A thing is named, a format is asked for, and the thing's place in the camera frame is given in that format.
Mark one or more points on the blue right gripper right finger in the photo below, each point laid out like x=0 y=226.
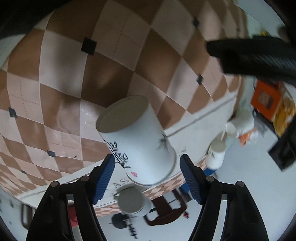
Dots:
x=194 y=177

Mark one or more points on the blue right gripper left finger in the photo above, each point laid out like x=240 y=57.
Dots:
x=102 y=177

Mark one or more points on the checkered tablecloth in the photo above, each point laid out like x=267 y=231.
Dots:
x=87 y=55

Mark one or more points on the orange box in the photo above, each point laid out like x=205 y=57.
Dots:
x=266 y=98

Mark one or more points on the yellow plastic bag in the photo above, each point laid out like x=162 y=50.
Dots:
x=284 y=113

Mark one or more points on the white paper cup upright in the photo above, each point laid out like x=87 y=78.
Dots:
x=215 y=155

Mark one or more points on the white paper cup with bamboo print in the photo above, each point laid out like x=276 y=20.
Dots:
x=134 y=135

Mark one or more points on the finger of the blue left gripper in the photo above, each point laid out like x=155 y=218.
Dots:
x=267 y=58

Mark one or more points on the grey ribbed cup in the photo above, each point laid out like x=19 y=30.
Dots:
x=132 y=201

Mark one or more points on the barbell with black plates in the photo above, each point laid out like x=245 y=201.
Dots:
x=122 y=221

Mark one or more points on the dark wooden chair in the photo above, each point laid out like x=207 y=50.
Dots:
x=165 y=213

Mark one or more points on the white paper cup lying left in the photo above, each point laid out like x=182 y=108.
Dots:
x=242 y=123

